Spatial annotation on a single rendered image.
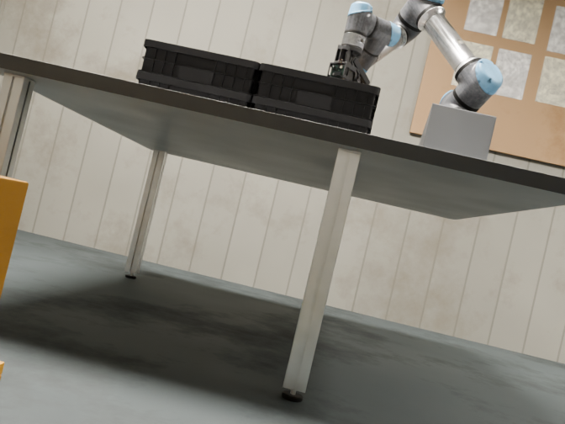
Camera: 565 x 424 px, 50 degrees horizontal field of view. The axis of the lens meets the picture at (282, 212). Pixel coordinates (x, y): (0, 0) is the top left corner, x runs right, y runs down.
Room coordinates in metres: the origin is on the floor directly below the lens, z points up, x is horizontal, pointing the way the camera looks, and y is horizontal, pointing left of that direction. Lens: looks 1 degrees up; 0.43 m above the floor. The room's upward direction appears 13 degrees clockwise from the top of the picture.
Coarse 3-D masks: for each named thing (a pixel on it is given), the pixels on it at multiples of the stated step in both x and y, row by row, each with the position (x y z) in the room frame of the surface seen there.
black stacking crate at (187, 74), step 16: (144, 64) 2.02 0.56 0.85; (160, 64) 2.01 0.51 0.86; (176, 64) 2.00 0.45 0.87; (192, 64) 2.00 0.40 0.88; (208, 64) 2.00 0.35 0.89; (224, 64) 1.99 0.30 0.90; (192, 80) 1.99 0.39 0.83; (208, 80) 1.99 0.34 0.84; (224, 80) 1.99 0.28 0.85; (240, 80) 1.98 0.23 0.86; (256, 80) 2.02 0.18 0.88
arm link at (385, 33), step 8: (376, 16) 2.01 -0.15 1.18; (376, 24) 2.00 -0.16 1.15; (384, 24) 2.01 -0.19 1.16; (392, 24) 2.03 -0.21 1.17; (376, 32) 2.01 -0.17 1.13; (384, 32) 2.02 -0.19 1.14; (392, 32) 2.03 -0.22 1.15; (400, 32) 2.04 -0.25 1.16; (368, 40) 2.06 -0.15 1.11; (376, 40) 2.04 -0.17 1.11; (384, 40) 2.04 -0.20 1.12; (392, 40) 2.04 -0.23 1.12; (368, 48) 2.07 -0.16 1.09; (376, 48) 2.06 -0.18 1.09
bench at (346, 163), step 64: (0, 64) 1.58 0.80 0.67; (0, 128) 1.64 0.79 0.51; (128, 128) 2.35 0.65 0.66; (192, 128) 1.89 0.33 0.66; (256, 128) 1.58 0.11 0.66; (320, 128) 1.52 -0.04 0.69; (384, 192) 2.47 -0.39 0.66; (448, 192) 1.97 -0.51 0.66; (512, 192) 1.63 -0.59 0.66; (128, 256) 3.07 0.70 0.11; (320, 256) 1.56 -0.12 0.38; (320, 320) 1.56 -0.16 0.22
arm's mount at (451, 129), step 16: (432, 112) 2.06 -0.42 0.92; (448, 112) 2.05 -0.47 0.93; (464, 112) 2.05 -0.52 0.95; (432, 128) 2.06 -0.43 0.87; (448, 128) 2.05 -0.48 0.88; (464, 128) 2.05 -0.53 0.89; (480, 128) 2.04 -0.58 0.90; (432, 144) 2.05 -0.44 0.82; (448, 144) 2.05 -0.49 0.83; (464, 144) 2.05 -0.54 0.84; (480, 144) 2.04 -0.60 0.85
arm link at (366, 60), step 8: (400, 24) 2.35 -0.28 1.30; (408, 32) 2.35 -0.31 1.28; (416, 32) 2.36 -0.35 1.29; (400, 40) 2.32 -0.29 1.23; (408, 40) 2.37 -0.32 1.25; (384, 48) 2.20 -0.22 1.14; (392, 48) 2.27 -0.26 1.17; (400, 48) 2.38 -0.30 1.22; (360, 56) 2.10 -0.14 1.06; (368, 56) 2.09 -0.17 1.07; (376, 56) 2.10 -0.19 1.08; (384, 56) 2.25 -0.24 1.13; (368, 64) 2.12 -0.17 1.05
